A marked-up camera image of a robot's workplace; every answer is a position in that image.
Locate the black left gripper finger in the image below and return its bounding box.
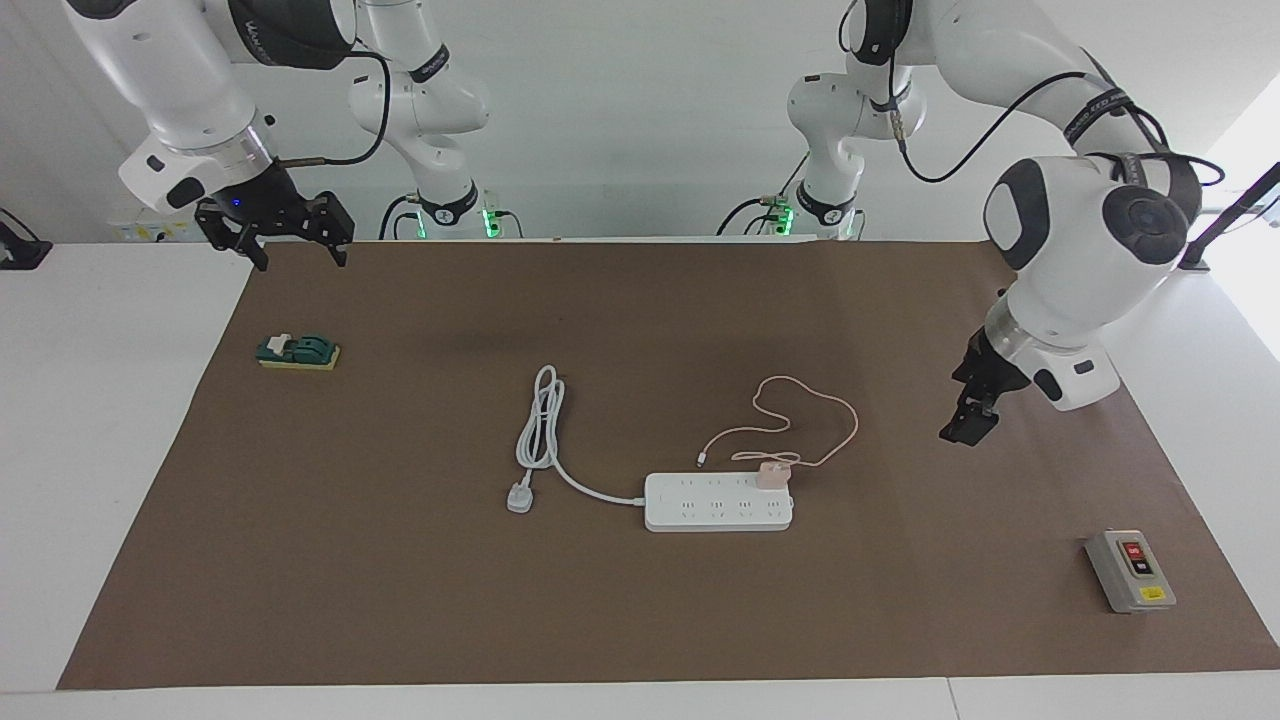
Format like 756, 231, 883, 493
940, 398, 999, 448

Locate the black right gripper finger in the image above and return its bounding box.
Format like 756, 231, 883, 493
305, 190, 356, 266
195, 205, 269, 271

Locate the pink charging cable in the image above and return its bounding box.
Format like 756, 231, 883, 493
696, 375, 861, 472

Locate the white power strip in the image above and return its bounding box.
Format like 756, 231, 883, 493
643, 471, 796, 534

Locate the brown table mat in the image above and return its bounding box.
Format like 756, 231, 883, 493
57, 240, 1280, 692

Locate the black base cable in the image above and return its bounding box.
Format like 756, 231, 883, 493
714, 150, 813, 239
377, 194, 427, 242

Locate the white wall socket box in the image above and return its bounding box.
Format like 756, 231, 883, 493
108, 213, 201, 245

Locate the green knife switch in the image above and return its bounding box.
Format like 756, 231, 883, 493
255, 332, 343, 373

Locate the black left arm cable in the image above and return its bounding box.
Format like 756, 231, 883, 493
885, 70, 1226, 189

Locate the black clamp bracket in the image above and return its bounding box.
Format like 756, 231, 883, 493
0, 207, 54, 271

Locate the grey on-off switch box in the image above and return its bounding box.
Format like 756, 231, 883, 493
1084, 528, 1179, 616

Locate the white power cord with plug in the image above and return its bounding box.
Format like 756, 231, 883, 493
505, 364, 649, 516

